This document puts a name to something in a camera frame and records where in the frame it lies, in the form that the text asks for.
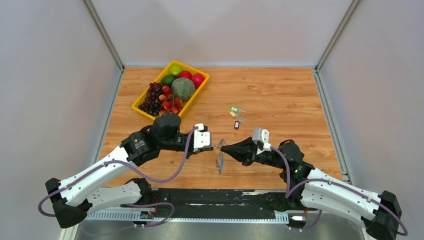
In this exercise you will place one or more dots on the green netted melon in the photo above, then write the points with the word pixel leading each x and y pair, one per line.
pixel 183 88

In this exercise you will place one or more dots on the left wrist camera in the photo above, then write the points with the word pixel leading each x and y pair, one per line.
pixel 202 138

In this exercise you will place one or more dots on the light green apple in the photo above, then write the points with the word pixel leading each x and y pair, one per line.
pixel 175 70

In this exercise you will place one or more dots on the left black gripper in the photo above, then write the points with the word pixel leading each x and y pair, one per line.
pixel 205 149

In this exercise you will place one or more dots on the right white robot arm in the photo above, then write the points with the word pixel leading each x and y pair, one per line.
pixel 308 186

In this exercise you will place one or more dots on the red apple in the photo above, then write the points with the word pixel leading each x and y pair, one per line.
pixel 185 74

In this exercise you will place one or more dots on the yellow plastic tray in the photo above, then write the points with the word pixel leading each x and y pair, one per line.
pixel 186 105

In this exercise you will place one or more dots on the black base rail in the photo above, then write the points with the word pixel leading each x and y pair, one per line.
pixel 182 205

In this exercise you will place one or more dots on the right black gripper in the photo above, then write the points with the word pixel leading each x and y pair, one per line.
pixel 244 151

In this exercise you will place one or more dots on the black tag key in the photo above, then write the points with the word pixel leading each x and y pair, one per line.
pixel 237 124

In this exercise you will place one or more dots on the pink red fruit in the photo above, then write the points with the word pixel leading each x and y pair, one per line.
pixel 197 80

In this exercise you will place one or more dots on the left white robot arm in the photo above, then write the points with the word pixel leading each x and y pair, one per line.
pixel 115 180

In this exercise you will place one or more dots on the dark purple grape bunch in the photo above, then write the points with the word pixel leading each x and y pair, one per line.
pixel 151 103

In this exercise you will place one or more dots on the green tag key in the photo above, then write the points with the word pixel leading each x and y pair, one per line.
pixel 236 109

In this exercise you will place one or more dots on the red lychee cluster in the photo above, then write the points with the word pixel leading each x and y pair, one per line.
pixel 169 102

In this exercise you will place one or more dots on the dark green lime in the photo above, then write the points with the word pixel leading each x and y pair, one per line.
pixel 168 80

